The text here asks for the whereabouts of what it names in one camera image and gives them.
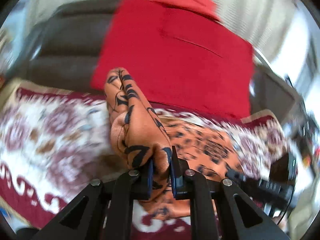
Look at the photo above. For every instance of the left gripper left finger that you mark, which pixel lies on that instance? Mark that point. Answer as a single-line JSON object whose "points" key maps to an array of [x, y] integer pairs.
{"points": [[102, 210]]}

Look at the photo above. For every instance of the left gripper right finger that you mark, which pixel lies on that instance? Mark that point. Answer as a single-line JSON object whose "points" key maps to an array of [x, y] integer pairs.
{"points": [[219, 209]]}

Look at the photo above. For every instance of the orange floral blouse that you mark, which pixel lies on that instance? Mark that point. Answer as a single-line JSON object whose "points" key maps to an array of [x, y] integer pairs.
{"points": [[139, 134]]}

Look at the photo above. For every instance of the floral plush sofa blanket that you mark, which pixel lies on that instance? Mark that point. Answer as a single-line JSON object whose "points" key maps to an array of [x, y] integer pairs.
{"points": [[54, 141]]}

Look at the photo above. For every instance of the large red cushion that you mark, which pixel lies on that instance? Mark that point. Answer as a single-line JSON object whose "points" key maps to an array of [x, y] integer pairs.
{"points": [[178, 58]]}

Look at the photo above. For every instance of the dark brown leather sofa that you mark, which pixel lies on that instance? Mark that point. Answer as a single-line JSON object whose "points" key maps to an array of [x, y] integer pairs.
{"points": [[62, 52]]}

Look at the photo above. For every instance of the beige dotted curtain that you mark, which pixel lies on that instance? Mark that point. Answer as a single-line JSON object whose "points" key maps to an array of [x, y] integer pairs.
{"points": [[273, 26]]}

